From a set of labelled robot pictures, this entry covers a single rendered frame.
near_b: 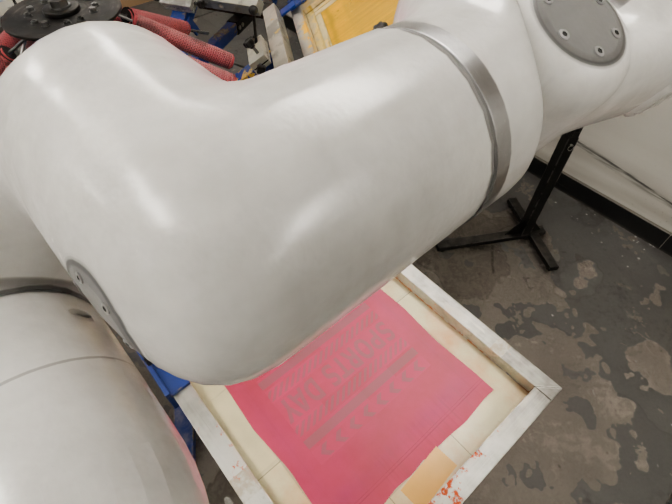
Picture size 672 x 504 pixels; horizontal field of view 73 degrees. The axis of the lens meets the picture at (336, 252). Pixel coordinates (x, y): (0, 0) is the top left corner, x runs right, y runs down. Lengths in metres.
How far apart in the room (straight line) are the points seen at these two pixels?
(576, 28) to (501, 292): 2.15
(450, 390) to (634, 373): 1.49
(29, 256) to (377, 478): 0.78
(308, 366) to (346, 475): 0.22
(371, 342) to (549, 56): 0.84
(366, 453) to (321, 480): 0.09
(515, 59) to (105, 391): 0.19
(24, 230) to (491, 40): 0.18
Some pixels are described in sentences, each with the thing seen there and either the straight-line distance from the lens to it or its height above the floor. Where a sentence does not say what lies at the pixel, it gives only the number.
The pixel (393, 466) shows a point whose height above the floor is 0.95.
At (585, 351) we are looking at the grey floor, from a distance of 2.34.
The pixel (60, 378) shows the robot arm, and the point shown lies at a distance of 0.19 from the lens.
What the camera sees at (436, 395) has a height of 0.95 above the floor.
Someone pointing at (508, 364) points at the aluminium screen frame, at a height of 0.99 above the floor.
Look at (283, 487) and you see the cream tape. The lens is 0.91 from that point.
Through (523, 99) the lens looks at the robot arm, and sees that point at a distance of 0.18.
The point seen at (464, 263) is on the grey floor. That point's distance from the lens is 2.41.
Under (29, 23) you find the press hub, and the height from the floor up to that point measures 1.31.
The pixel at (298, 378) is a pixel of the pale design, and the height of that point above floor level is 0.95.
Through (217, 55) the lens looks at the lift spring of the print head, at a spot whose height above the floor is 1.13.
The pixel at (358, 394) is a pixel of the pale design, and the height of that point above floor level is 0.95.
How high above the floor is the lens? 1.85
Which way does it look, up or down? 51 degrees down
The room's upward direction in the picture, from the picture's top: straight up
